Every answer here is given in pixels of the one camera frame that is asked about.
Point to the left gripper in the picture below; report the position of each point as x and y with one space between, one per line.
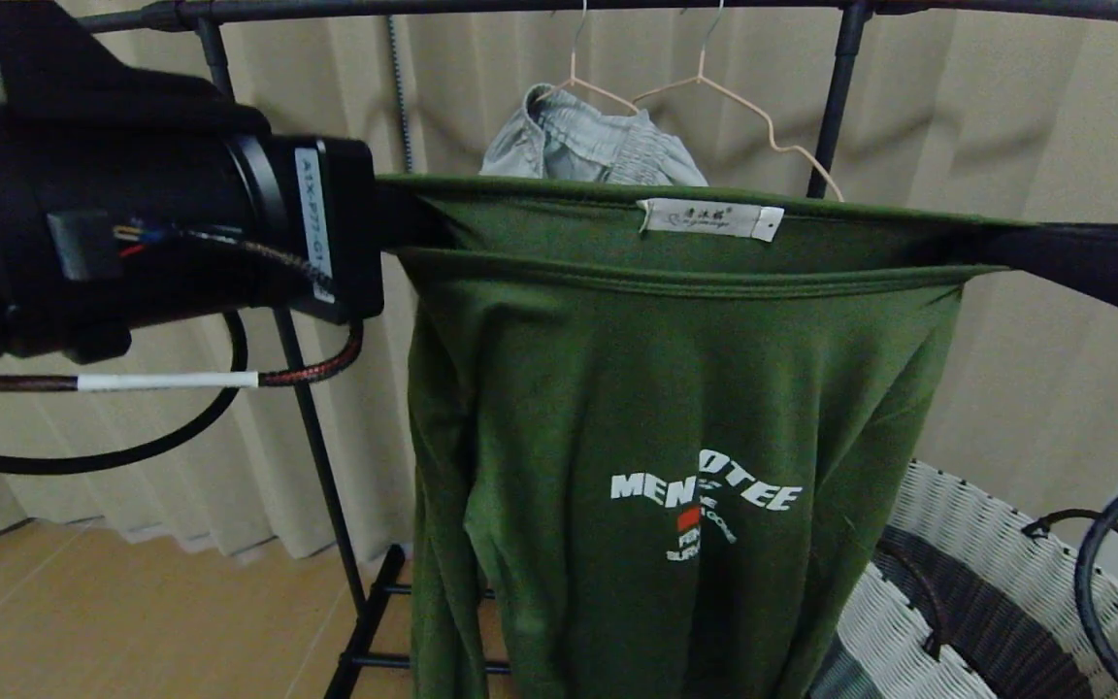
132 194

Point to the black clothes rack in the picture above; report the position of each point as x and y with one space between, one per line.
1005 9

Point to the green long-sleeved shirt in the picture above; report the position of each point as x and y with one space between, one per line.
617 388

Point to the pale grey shorts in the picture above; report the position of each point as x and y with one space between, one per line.
598 146

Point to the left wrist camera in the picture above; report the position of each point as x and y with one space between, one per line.
64 68

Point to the white laundry basket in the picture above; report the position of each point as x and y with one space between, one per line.
967 524

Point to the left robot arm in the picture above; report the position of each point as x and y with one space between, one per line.
161 381

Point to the beige curtain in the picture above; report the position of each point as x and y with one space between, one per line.
1054 146

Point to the pink clothes hanger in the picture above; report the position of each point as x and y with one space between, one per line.
702 66
573 68

